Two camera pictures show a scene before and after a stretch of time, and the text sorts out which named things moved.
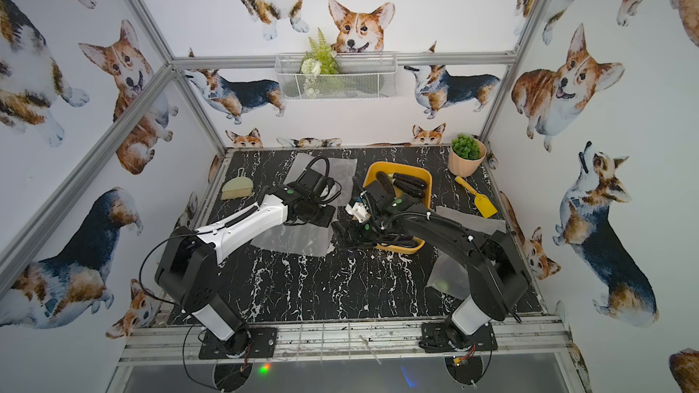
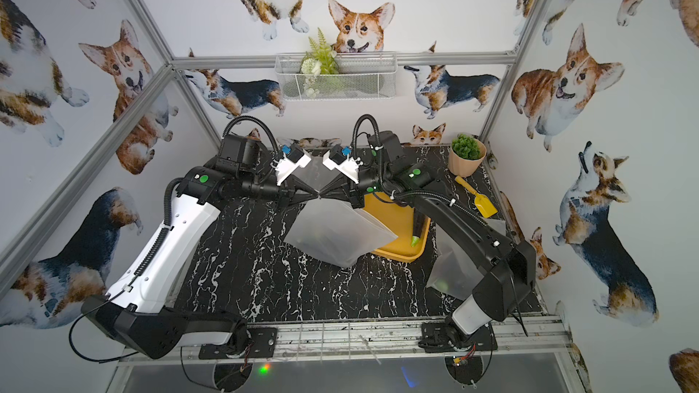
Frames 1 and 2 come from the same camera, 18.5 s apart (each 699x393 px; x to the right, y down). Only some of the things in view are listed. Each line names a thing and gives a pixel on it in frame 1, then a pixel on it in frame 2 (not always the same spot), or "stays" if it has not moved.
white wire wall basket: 336,75 stays
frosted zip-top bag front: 450,275 stays
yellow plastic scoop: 481,202 stays
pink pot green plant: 466,155 stays
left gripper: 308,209 → 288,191
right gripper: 357,238 → 350,189
